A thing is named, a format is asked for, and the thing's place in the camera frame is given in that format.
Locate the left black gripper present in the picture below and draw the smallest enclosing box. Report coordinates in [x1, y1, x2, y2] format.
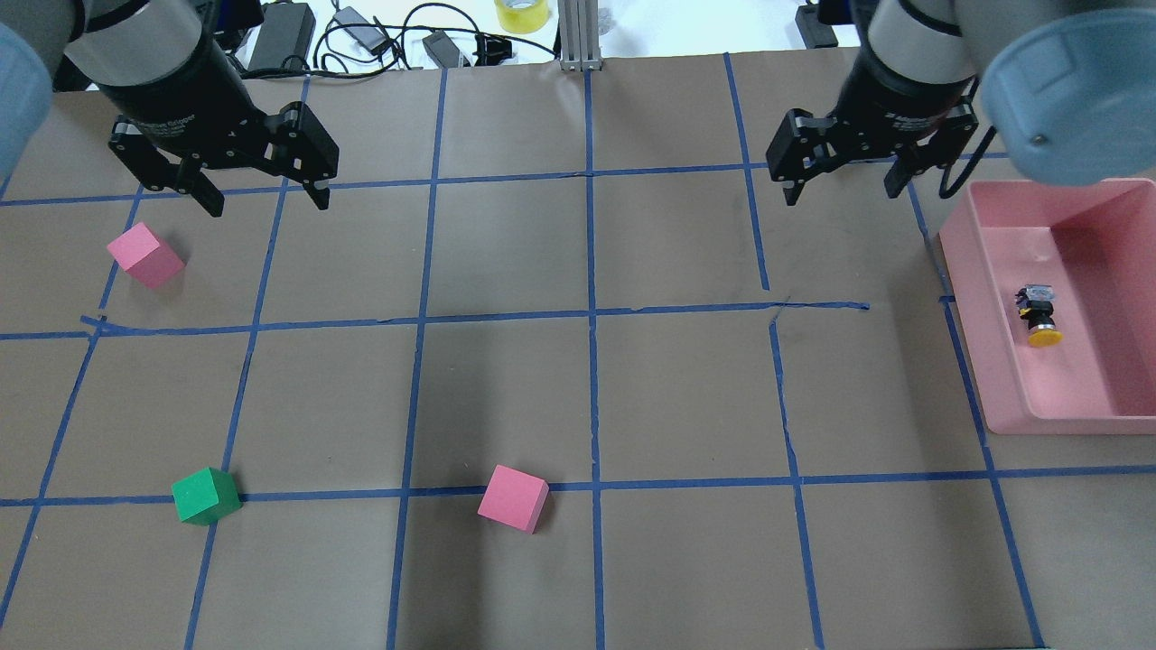
[108, 62, 340, 217]

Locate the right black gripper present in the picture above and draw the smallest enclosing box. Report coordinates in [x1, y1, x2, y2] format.
[765, 54, 978, 207]

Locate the green cube near left arm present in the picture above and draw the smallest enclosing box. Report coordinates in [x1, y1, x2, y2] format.
[171, 468, 242, 526]

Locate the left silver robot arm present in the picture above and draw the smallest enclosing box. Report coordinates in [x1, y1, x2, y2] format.
[1, 1, 340, 217]

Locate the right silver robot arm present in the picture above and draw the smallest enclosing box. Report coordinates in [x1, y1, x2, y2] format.
[765, 1, 1155, 206]

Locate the black power adapter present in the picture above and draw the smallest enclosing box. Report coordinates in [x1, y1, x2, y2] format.
[247, 1, 314, 71]

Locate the pink plastic bin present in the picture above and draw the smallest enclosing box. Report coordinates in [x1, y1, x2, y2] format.
[938, 178, 1155, 435]

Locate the pink cube centre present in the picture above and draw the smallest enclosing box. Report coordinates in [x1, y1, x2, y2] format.
[476, 464, 550, 534]

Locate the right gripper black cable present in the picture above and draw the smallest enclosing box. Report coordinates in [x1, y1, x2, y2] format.
[938, 126, 999, 200]

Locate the aluminium frame post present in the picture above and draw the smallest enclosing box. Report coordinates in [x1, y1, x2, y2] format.
[557, 0, 603, 71]

